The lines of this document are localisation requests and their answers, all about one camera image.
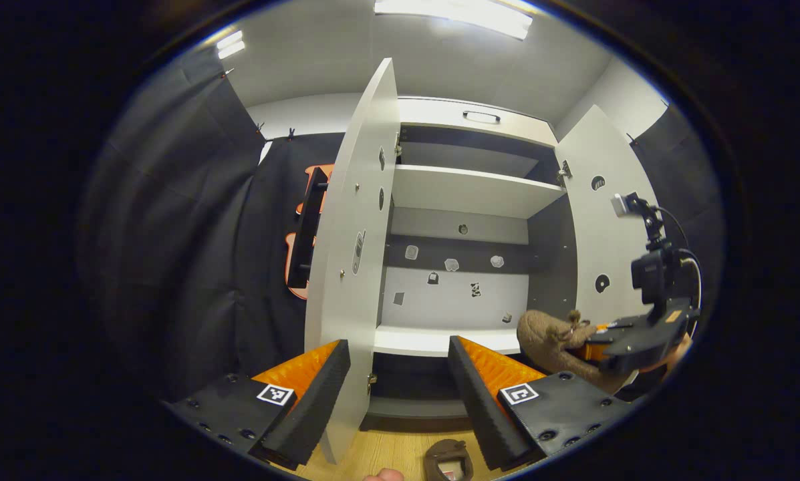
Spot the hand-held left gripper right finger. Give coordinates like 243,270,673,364
448,335,631,472

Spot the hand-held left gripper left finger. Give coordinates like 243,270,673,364
161,339,352,472

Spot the brown fluffy shoe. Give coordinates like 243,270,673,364
423,439,474,481
517,309,631,395

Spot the cabinet door with cat sticker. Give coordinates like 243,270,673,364
553,105,664,391

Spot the white shoe cabinet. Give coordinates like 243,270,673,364
363,98,577,432

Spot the cabinet door with phone sticker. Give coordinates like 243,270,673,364
304,57,400,465

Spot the white cabinet drawer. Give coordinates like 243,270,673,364
398,98,559,146

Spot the black backdrop cloth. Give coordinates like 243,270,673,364
627,104,728,321
76,47,347,402

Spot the long ceiling light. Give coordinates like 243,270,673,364
374,0,534,39

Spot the twin tube ceiling light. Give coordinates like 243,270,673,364
216,30,245,59

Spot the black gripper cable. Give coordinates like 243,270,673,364
657,206,703,335

